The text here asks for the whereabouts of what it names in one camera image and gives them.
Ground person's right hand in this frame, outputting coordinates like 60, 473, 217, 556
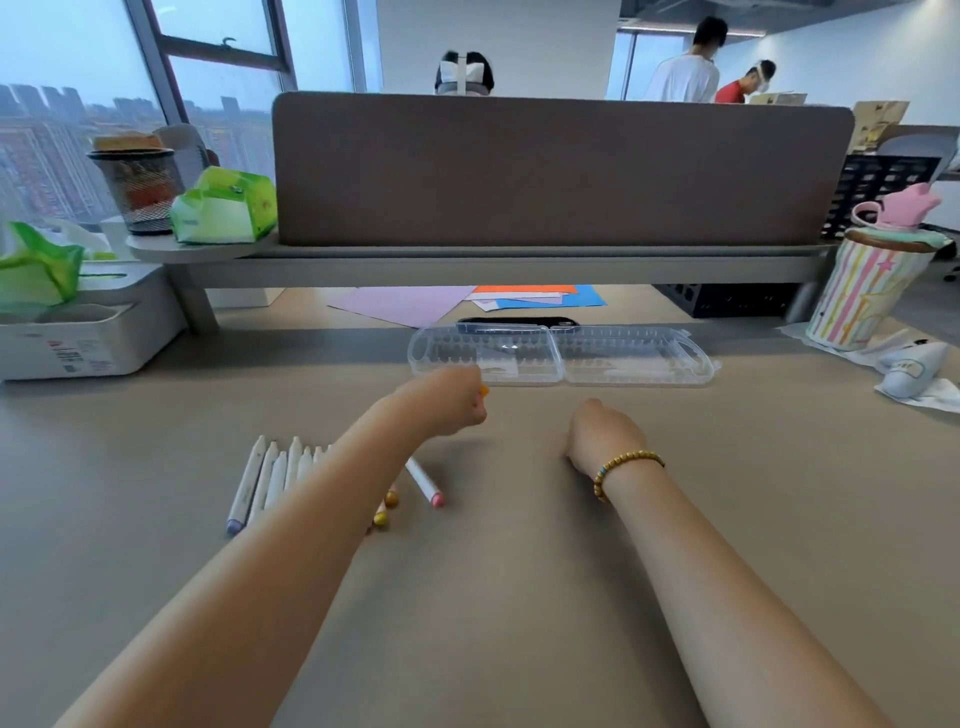
563, 398, 650, 481

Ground person's left hand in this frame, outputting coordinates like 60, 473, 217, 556
401, 367, 489, 444

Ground clear plastic marker case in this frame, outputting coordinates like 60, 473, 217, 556
407, 323, 715, 388

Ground group of warm-coloured white markers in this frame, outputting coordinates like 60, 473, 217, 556
224, 434, 448, 538

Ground person's left forearm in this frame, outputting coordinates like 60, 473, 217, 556
56, 389, 433, 728

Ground person's right forearm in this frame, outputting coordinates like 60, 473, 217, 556
599, 457, 894, 728

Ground white desk organizer box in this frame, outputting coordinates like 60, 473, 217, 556
0, 258, 187, 382

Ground small white box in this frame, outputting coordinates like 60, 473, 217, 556
97, 217, 140, 260

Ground black smartphone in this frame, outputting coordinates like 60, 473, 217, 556
455, 316, 581, 335

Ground lilac paper sheet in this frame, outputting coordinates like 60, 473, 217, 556
327, 285, 478, 329

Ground papers with orange sheet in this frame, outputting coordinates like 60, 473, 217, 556
464, 292, 565, 313

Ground grey desk riser shelf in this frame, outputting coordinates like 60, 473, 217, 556
125, 230, 838, 335

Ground brown fabric desk divider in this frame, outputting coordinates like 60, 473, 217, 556
271, 91, 856, 249

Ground striped tumbler pink lid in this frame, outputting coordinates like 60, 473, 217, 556
806, 182, 954, 352

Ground white plush toy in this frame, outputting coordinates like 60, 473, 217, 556
875, 341, 950, 399

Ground white tissue paper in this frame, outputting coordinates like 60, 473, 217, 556
776, 322, 960, 414

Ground black plastic file rack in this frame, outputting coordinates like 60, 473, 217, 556
821, 155, 943, 241

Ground black mesh pen holder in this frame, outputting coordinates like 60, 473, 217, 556
87, 133, 178, 236

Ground crumpled green tissue pack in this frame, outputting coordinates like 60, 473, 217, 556
0, 219, 85, 315

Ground gold bead bracelet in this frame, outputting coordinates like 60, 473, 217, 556
592, 449, 666, 502

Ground dark window frame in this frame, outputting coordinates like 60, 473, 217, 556
123, 0, 369, 170

